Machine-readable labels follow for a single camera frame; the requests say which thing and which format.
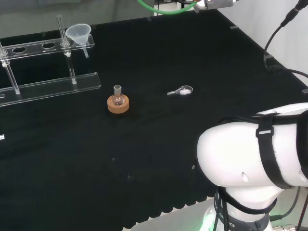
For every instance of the translucent plastic funnel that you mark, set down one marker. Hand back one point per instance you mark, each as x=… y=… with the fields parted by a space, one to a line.
x=78 y=32

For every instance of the black bench cloth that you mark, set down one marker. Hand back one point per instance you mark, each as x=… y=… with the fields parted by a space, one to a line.
x=154 y=60

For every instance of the clear acrylic funnel stand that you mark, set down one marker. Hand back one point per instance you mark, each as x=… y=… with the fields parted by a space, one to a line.
x=51 y=86

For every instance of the small round-bottom glass flask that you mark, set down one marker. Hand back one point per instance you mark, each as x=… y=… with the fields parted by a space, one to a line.
x=118 y=98

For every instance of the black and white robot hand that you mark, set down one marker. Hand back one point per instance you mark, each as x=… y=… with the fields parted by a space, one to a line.
x=216 y=3

